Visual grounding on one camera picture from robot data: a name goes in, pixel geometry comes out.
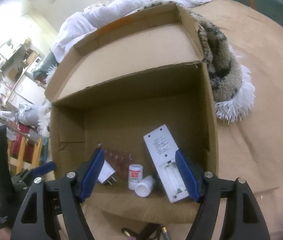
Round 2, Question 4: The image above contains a white USB charger plug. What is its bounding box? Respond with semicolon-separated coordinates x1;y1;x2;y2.
98;160;117;185

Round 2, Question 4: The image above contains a small silver metal cylinder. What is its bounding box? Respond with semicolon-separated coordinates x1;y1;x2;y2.
161;226;171;240

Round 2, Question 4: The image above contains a dark red blister pack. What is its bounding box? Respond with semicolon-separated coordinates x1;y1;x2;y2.
97;144;133;181

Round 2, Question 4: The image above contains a white bottle red label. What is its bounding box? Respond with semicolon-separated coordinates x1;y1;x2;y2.
128;164;143;190

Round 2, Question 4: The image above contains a white pill bottle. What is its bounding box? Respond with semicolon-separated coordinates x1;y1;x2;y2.
135;176;156;198

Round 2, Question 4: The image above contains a white remote control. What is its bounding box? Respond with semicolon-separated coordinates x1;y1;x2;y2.
144;125;189;203

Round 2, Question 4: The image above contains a wooden chair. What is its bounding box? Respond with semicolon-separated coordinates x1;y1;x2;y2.
7;124;43;174

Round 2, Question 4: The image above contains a grey stuffed bag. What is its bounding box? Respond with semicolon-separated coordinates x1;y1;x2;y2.
18;103;39;126

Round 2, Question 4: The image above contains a teal armchair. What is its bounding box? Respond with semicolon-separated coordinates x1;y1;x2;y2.
32;52;59;85

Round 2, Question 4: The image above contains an open cardboard box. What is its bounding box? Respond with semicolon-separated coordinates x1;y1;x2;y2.
44;2;220;224

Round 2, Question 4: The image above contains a furry black white blanket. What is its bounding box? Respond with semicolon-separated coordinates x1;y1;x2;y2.
129;1;255;122

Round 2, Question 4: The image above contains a white crumpled duvet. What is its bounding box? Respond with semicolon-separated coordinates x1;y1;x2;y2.
50;0;213;63

